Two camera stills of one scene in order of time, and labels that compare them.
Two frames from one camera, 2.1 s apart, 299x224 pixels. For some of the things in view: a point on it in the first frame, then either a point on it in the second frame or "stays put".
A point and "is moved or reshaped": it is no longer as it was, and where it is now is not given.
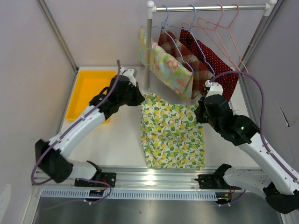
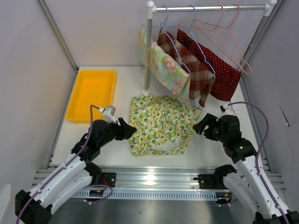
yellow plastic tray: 88,84 stays put
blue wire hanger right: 192,30 stays put
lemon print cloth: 172,136 is moved or reshaped
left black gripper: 138,99 to 128,130
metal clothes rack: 151,9 stays put
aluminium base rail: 142,178 stays put
